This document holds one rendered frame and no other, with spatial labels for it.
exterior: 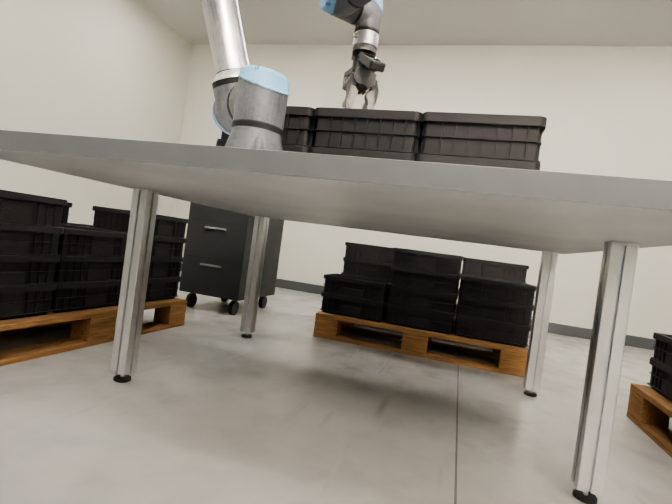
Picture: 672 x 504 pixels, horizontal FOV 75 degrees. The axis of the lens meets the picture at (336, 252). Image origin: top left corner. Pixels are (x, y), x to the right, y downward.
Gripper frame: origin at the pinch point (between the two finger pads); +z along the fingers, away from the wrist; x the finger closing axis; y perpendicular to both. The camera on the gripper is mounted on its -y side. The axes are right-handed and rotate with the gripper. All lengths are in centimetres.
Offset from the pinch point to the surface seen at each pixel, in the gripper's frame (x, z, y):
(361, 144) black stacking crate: 2.7, 10.9, -10.4
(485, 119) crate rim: -20.3, 3.1, -31.3
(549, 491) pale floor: -50, 95, -40
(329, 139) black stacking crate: 9.8, 10.1, -4.5
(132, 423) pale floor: 50, 95, 11
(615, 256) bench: -54, 32, -46
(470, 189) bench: 10, 28, -67
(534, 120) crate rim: -28.9, 2.8, -38.5
